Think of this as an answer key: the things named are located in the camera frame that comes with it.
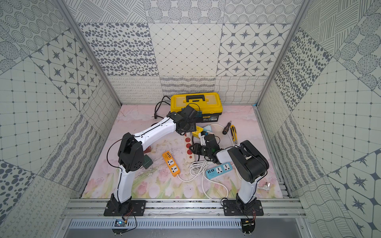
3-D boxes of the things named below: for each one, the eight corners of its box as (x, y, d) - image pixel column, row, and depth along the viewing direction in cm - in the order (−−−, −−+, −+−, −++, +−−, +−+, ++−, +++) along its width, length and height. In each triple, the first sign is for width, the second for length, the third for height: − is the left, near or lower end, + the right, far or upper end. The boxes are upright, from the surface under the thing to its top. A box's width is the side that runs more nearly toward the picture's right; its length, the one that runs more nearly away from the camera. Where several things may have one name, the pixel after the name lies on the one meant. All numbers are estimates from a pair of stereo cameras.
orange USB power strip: (173, 177, 85) (173, 176, 83) (161, 156, 94) (160, 154, 92) (181, 172, 87) (181, 171, 85) (169, 151, 96) (168, 149, 94)
